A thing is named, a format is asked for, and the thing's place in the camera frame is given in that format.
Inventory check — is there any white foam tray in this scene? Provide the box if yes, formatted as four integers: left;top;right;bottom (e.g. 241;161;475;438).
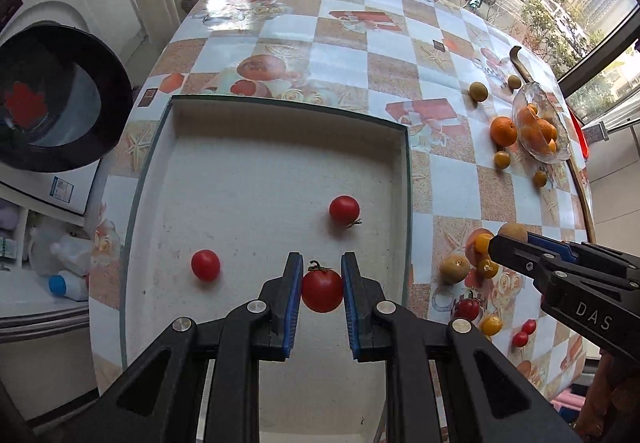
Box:
119;95;414;443

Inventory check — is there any checkered tablecloth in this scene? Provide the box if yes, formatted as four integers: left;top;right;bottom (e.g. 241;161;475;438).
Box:
89;0;587;390

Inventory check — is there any yellow cherry tomato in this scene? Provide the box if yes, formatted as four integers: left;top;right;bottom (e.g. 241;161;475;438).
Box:
476;257;499;279
480;314;503;337

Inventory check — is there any red cherry tomato with stem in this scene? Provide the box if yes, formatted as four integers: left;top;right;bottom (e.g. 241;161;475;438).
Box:
300;260;343;313

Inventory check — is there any brown longan fruit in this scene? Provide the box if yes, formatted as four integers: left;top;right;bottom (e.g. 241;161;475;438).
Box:
498;222;528;243

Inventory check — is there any red plastic dustpan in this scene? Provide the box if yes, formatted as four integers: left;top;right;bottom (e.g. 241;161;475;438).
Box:
570;111;590;161

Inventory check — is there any white washing machine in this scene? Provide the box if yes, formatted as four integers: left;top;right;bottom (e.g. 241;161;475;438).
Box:
1;0;143;218

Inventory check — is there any glass fruit bowl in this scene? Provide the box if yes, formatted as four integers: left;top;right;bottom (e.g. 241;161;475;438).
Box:
512;82;572;164

